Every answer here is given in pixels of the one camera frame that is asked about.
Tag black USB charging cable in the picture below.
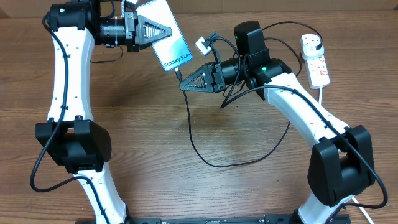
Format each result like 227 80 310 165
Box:
174 21 323 169

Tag Samsung Galaxy smartphone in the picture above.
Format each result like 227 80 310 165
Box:
137 0 193 71

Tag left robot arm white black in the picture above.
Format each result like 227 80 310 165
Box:
35 1 176 223

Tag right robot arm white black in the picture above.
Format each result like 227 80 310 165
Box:
180 21 379 223

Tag white charger plug adapter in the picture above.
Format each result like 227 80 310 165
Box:
302 43 325 60

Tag white power strip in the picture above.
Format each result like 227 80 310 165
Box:
300 34 330 89

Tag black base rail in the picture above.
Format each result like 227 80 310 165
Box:
74 213 352 224

